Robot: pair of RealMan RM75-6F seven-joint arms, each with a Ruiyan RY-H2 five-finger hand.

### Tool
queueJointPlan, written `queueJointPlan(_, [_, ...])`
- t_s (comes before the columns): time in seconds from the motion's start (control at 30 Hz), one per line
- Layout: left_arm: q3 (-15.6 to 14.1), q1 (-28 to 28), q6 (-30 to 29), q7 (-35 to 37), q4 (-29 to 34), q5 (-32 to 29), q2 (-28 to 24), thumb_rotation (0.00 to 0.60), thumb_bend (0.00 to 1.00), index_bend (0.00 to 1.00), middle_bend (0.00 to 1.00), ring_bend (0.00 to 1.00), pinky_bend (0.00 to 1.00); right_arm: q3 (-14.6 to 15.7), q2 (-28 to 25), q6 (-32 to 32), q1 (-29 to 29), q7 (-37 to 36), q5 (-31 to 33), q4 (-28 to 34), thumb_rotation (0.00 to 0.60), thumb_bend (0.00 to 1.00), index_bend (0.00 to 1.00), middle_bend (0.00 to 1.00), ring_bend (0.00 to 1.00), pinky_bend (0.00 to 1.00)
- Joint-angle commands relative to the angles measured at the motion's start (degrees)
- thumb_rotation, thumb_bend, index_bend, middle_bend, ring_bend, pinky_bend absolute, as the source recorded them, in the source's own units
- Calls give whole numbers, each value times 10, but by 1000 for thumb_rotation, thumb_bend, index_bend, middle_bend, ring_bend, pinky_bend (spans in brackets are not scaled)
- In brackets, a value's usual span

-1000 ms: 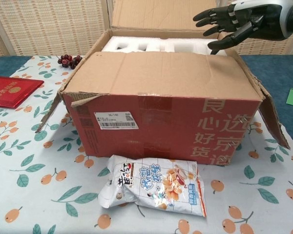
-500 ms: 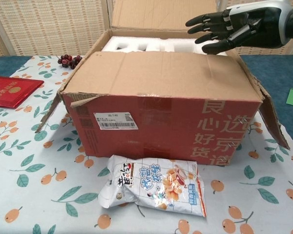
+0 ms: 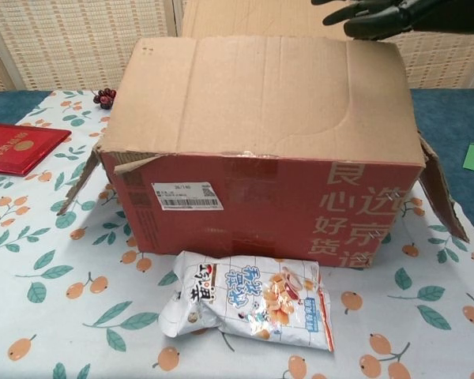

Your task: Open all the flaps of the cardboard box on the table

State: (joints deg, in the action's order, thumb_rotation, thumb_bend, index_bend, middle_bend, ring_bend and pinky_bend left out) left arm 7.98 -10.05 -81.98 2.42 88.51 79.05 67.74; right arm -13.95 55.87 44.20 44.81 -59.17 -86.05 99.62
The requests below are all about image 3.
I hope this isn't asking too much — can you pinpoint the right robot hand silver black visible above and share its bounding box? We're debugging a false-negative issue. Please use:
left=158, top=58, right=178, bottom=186
left=310, top=0, right=474, bottom=40

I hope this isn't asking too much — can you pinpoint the floral tablecloth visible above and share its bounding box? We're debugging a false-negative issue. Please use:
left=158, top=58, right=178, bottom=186
left=0, top=89, right=474, bottom=379

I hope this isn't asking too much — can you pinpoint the red certificate booklet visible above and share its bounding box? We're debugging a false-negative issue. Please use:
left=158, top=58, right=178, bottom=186
left=0, top=122, right=72, bottom=176

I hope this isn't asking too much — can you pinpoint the bunch of dark red grapes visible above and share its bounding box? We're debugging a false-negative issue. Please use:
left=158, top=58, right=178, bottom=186
left=92, top=88, right=118, bottom=110

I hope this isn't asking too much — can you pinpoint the white snack bag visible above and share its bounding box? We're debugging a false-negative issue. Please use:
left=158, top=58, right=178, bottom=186
left=157, top=250, right=336, bottom=353

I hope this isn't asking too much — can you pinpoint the large red cardboard box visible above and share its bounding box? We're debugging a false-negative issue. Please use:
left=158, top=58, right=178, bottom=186
left=57, top=0, right=471, bottom=269

